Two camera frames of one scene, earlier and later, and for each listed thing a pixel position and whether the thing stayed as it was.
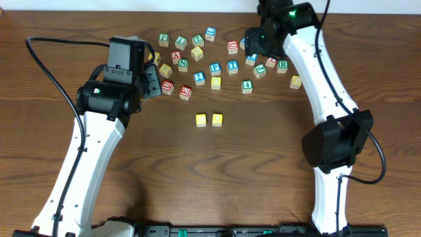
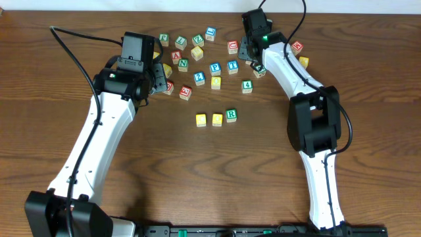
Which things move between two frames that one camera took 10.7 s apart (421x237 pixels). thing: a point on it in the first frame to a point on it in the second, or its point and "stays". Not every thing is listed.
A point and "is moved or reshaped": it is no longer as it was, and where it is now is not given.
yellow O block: (217, 120) stays
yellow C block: (200, 120) stays
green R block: (283, 66) is moved or reshaped
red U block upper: (232, 47) stays
